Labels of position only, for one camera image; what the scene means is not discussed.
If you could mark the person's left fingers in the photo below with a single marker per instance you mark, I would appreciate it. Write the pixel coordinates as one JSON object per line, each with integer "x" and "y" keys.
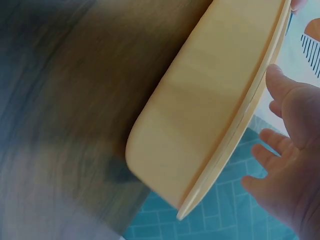
{"x": 297, "y": 5}

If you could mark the person's left hand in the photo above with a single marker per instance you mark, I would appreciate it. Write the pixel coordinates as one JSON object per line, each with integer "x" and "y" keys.
{"x": 297, "y": 5}

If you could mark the pale yellow plastic basin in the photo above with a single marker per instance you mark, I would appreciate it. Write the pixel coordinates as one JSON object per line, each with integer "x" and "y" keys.
{"x": 200, "y": 105}

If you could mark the person's right hand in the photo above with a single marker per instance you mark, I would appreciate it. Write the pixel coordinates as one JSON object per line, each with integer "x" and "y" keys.
{"x": 300, "y": 162}

